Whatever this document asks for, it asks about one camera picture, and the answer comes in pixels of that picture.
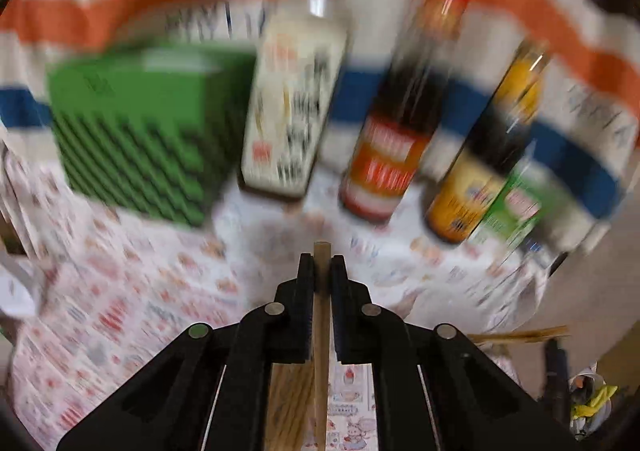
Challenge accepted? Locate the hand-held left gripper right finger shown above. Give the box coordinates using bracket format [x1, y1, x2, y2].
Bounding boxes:
[330, 255, 583, 451]

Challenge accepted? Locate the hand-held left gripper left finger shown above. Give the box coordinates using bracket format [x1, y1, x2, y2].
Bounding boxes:
[57, 253, 316, 451]

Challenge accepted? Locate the single wooden chopstick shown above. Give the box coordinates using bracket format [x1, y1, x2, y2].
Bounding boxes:
[312, 241, 332, 451]

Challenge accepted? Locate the pile of wooden chopsticks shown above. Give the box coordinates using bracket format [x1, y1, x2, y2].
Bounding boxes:
[264, 363, 315, 451]

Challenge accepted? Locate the bunch of wooden chopsticks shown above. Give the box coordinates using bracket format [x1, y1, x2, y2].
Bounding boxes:
[467, 325, 571, 346]

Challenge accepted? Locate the white bear print cloth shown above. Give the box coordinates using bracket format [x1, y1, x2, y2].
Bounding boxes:
[0, 146, 551, 332]

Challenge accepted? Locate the red cap sesame oil bottle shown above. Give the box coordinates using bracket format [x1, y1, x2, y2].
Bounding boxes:
[337, 0, 473, 224]

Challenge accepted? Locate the yellow label oyster sauce bottle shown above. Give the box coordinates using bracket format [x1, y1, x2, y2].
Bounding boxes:
[424, 38, 551, 244]

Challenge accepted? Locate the clear cooking wine bottle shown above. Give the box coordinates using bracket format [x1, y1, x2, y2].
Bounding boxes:
[237, 0, 351, 202]

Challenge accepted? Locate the green milk drink carton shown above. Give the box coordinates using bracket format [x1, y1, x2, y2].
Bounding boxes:
[470, 166, 556, 252]

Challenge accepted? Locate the green checkered box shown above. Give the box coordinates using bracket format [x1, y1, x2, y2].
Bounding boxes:
[47, 44, 256, 229]

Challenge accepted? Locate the yellow crumpled item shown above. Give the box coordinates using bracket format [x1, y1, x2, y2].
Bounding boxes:
[570, 371, 621, 432]

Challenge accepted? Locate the white plastic stand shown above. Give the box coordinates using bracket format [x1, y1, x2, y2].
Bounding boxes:
[0, 253, 48, 319]

